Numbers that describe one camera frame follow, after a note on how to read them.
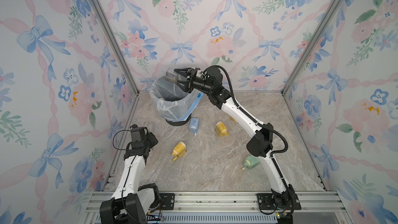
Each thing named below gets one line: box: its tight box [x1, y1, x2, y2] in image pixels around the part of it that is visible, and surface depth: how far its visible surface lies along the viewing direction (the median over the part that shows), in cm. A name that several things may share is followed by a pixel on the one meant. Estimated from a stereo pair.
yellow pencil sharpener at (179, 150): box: [172, 141, 187, 162], surface depth 85 cm
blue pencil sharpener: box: [189, 117, 199, 136], surface depth 97 cm
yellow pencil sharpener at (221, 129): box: [215, 121, 231, 138], surface depth 94 cm
